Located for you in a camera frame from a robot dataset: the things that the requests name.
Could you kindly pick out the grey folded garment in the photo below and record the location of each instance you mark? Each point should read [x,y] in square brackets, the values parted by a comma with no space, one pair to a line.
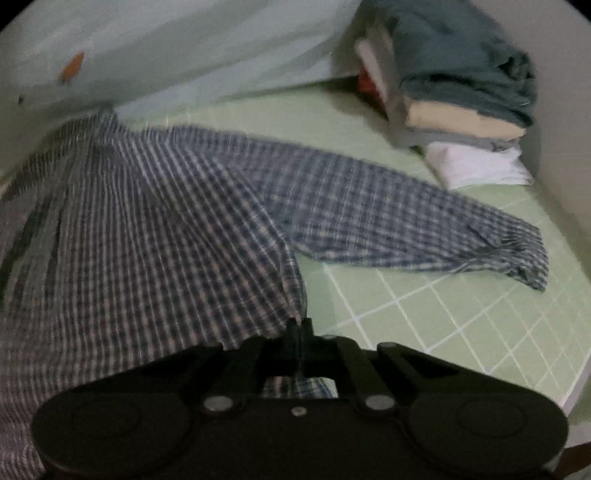
[392,106]

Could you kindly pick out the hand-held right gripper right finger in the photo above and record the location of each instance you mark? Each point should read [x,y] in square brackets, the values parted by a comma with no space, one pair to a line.
[307,339]

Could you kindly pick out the cream folded garment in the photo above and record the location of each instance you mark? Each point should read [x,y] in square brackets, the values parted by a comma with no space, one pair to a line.
[461,121]

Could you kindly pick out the blue checked shirt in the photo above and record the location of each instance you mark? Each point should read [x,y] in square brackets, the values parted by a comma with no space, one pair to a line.
[138,230]

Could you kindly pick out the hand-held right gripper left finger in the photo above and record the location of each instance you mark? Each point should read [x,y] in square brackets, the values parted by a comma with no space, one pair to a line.
[292,341]

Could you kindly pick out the white folded garment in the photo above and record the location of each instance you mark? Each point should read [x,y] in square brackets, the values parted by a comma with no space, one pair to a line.
[480,164]

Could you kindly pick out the teal folded garment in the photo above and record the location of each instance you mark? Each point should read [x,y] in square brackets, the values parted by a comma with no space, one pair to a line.
[452,55]

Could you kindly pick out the red folded garment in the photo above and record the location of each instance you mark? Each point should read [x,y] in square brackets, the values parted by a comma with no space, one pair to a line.
[367,84]

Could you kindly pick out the carrot print quilt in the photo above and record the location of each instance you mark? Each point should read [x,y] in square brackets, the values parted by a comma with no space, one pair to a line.
[184,55]

